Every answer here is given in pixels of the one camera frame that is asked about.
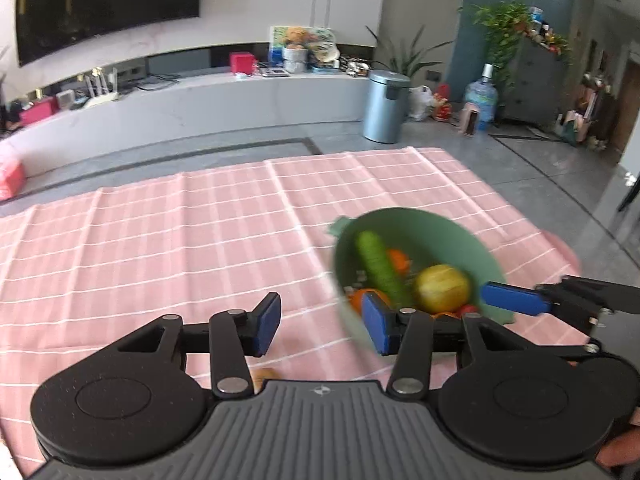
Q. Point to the white plastic bag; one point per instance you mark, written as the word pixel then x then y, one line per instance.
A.
pixel 421 104

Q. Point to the small white clock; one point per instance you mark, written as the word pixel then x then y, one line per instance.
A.
pixel 65 100

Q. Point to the long-leaf potted plant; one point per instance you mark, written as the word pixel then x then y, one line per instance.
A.
pixel 405 57

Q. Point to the trailing ivy plant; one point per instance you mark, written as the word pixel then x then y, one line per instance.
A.
pixel 502 30

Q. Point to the patterned hat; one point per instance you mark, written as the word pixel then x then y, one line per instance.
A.
pixel 326 54

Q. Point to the white router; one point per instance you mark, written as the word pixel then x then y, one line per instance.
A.
pixel 100 92

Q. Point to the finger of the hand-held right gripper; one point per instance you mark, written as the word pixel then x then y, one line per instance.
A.
pixel 575 320
pixel 515 300

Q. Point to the black wall television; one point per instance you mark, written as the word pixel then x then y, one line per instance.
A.
pixel 105 5

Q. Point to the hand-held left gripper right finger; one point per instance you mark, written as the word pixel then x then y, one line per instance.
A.
pixel 375 325

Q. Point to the pink checked tablecloth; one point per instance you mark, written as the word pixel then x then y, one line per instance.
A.
pixel 150 260

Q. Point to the long white media console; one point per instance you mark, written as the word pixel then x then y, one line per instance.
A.
pixel 225 105

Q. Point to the red cherry tomato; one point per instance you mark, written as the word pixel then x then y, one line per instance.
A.
pixel 469 308

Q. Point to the small pink appliance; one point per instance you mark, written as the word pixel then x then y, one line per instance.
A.
pixel 469 120

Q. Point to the green colander bowl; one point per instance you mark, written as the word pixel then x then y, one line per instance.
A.
pixel 450 240

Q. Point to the grey pedal trash can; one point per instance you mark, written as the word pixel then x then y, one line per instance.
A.
pixel 385 107

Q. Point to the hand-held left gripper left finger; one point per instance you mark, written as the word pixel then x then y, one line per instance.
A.
pixel 265 322

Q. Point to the yellow-green pear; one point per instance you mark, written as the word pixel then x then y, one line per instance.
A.
pixel 442 287

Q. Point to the illustrated picture board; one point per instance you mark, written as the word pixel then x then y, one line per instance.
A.
pixel 322 34

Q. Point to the pink storage boxes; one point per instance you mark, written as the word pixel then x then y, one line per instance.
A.
pixel 11 172

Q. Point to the grey cabinet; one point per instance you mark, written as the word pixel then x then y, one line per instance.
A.
pixel 540 85

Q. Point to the blue water jug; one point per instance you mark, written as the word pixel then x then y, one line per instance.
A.
pixel 482 97

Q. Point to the green cucumber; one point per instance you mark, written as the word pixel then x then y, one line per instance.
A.
pixel 382 267

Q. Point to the red box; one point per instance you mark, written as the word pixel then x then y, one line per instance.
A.
pixel 241 62

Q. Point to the red gift bag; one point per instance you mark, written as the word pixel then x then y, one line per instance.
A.
pixel 442 106

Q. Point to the magenta box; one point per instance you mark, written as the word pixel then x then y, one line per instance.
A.
pixel 37 111

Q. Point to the plush toy bouquet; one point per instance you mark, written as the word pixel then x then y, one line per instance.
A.
pixel 295 52

